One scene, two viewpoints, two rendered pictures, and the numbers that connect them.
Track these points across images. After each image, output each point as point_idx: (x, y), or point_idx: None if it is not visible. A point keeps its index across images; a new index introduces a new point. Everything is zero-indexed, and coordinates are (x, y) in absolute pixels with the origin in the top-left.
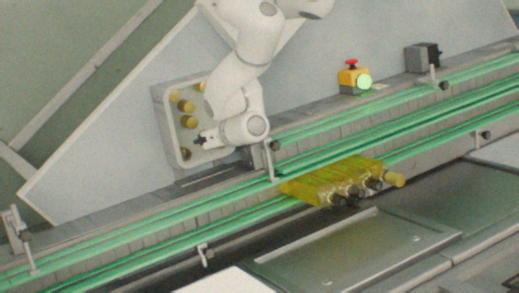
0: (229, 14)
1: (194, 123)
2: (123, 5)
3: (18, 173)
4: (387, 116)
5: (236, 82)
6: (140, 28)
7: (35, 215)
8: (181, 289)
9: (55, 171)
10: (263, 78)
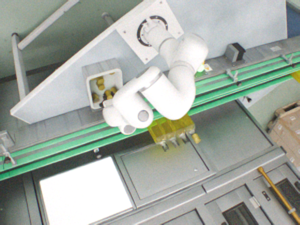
0: (118, 111)
1: (102, 88)
2: None
3: (25, 47)
4: None
5: (119, 124)
6: None
7: (34, 65)
8: (83, 166)
9: (28, 104)
10: None
